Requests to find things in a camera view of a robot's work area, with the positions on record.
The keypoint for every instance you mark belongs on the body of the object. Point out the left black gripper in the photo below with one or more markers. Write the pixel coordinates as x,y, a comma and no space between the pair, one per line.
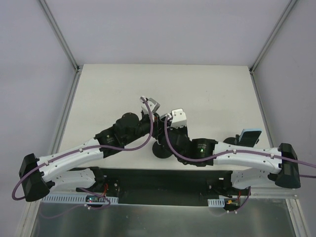
155,122

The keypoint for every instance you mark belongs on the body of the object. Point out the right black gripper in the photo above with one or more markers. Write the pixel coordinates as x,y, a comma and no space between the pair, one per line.
161,131

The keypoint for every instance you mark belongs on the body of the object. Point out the black phone stand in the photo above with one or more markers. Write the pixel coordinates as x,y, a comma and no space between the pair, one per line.
231,140
160,152

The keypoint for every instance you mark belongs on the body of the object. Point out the phone blue case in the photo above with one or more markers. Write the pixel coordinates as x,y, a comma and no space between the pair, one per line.
249,137

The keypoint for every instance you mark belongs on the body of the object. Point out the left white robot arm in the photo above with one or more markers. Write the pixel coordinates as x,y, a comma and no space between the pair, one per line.
39,176

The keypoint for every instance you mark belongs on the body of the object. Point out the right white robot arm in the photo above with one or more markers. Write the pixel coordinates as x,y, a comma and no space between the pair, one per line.
278,166

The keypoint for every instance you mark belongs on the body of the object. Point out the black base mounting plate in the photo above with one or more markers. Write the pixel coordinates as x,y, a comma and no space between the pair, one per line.
165,187

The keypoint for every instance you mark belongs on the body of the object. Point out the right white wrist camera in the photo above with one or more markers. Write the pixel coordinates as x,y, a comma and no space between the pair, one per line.
177,118

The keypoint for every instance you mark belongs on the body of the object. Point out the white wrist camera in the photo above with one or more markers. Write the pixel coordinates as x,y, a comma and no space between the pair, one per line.
177,118
149,105

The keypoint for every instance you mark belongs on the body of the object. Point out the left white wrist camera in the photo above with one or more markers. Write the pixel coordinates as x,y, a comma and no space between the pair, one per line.
149,105

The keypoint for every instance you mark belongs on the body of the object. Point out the right white cable duct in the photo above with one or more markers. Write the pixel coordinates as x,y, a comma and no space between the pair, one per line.
221,202

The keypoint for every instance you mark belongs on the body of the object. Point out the white cable duct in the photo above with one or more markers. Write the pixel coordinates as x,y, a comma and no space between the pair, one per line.
221,202
79,199

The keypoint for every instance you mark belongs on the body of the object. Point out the left aluminium frame post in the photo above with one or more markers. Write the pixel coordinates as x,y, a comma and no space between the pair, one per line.
58,34

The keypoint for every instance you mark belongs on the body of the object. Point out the aluminium frame post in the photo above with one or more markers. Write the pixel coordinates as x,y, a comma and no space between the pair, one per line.
273,34
58,34

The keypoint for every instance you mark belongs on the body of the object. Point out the left white cable duct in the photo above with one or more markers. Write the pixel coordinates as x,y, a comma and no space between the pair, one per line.
79,199

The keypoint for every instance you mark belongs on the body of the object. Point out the right aluminium frame post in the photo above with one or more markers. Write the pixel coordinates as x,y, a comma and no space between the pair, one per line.
273,34

